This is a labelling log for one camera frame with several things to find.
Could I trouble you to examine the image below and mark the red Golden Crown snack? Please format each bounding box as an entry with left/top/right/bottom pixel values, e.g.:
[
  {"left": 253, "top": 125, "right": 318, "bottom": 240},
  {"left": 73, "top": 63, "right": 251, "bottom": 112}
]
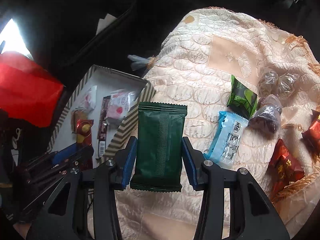
[{"left": 76, "top": 119, "right": 94, "bottom": 171}]

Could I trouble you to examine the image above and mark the light blue snack packet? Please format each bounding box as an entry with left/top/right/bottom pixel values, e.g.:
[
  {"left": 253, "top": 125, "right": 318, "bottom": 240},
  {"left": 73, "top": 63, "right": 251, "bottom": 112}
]
[{"left": 204, "top": 111, "right": 248, "bottom": 167}]

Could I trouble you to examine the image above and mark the dark green snack packet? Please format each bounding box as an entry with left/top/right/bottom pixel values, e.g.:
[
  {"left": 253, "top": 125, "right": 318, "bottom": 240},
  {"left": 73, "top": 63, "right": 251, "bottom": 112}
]
[{"left": 130, "top": 102, "right": 188, "bottom": 192}]

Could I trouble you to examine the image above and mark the green black snack packet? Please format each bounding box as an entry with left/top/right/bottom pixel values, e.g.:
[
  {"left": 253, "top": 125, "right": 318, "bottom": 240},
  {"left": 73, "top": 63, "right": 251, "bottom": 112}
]
[{"left": 227, "top": 75, "right": 258, "bottom": 120}]

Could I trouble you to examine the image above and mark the brown long chocolate bar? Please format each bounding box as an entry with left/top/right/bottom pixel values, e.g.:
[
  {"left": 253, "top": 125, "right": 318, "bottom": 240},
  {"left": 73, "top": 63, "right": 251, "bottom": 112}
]
[{"left": 97, "top": 95, "right": 111, "bottom": 159}]

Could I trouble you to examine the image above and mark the brown cookie clear packet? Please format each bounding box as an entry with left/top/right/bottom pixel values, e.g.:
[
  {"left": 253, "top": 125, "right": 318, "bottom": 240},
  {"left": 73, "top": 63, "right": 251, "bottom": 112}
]
[{"left": 71, "top": 108, "right": 88, "bottom": 133}]

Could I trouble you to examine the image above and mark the red candy lower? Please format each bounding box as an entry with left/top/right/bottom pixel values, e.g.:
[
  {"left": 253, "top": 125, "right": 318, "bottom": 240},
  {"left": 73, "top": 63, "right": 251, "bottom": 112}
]
[{"left": 268, "top": 139, "right": 305, "bottom": 194}]

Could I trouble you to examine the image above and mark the red candy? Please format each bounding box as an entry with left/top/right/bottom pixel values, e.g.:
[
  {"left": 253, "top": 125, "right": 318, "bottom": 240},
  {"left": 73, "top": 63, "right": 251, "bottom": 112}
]
[
  {"left": 268, "top": 139, "right": 305, "bottom": 194},
  {"left": 302, "top": 110, "right": 319, "bottom": 154}
]

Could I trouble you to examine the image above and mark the pink white snack packet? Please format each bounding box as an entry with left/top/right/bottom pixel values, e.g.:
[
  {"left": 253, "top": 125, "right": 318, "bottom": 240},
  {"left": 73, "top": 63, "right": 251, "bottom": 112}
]
[{"left": 77, "top": 86, "right": 97, "bottom": 112}]

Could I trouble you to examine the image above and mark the striped white cardboard box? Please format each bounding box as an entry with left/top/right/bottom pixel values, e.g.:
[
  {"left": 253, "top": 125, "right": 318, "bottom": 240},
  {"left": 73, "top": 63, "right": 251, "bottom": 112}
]
[{"left": 47, "top": 65, "right": 156, "bottom": 167}]

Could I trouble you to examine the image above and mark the red bag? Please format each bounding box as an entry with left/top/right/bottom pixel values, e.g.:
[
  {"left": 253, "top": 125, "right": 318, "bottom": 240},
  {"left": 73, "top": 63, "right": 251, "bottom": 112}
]
[{"left": 1, "top": 51, "right": 63, "bottom": 128}]

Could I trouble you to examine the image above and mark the strawberry white snack packet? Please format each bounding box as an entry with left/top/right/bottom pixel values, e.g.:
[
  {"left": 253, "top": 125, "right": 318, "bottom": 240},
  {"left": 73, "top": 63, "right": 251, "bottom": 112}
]
[{"left": 106, "top": 89, "right": 136, "bottom": 125}]

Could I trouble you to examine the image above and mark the clear wrapped dark candy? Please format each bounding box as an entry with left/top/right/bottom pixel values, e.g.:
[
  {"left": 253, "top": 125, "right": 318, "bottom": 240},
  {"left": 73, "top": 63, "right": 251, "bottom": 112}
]
[{"left": 249, "top": 94, "right": 282, "bottom": 135}]

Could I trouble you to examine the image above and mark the red candy upper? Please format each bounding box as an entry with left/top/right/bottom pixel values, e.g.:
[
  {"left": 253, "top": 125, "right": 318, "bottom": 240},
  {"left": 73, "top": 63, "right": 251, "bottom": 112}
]
[{"left": 302, "top": 110, "right": 319, "bottom": 154}]

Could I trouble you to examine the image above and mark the grey plastic bag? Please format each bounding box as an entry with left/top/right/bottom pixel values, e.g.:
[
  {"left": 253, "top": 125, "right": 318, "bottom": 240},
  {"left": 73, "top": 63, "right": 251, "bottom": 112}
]
[{"left": 127, "top": 55, "right": 153, "bottom": 71}]

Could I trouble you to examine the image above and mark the peach embroidered cloth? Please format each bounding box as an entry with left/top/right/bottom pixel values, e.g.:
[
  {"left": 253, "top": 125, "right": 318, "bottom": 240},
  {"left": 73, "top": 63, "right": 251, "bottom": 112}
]
[{"left": 87, "top": 6, "right": 320, "bottom": 240}]

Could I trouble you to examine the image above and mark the black front car seat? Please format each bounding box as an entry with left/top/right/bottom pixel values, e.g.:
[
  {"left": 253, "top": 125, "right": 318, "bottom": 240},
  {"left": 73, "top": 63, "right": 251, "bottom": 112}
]
[{"left": 1, "top": 0, "right": 136, "bottom": 86}]

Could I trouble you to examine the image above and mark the clear wrapped candy left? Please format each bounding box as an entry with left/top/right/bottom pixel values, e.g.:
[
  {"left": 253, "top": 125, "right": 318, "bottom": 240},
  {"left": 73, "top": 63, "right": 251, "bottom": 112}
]
[{"left": 258, "top": 68, "right": 278, "bottom": 97}]

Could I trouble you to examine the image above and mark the clear wrapped candy right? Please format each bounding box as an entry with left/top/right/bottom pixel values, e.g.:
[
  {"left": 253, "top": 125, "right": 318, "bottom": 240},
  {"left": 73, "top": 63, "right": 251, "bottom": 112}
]
[{"left": 277, "top": 73, "right": 299, "bottom": 100}]

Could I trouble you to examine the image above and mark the white paper in pocket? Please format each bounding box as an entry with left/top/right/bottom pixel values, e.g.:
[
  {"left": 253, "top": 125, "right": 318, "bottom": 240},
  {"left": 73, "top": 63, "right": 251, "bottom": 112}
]
[{"left": 96, "top": 14, "right": 117, "bottom": 35}]

